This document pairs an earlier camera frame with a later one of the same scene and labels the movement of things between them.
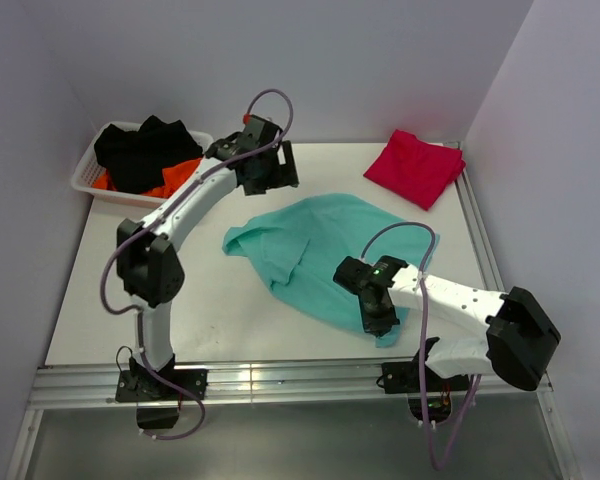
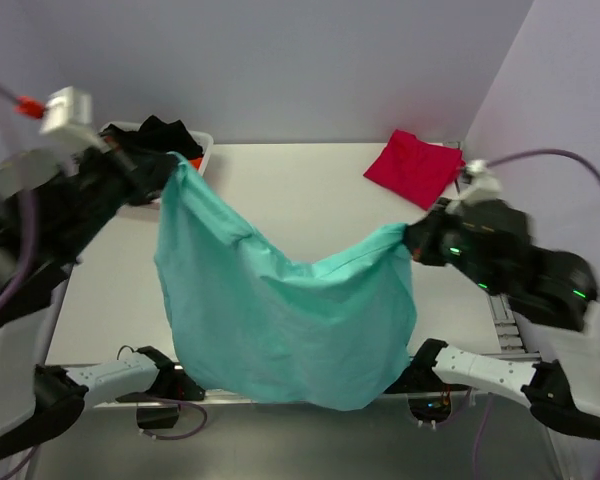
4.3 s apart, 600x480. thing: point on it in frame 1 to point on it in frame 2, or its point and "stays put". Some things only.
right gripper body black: x=382 y=317 to x=438 y=240
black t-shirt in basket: x=137 y=158 stays put
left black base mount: x=141 y=385 stays put
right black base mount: x=403 y=377 stays put
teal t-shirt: x=305 y=242 to x=254 y=325
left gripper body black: x=271 y=175 to x=112 y=178
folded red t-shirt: x=417 y=170 stays put
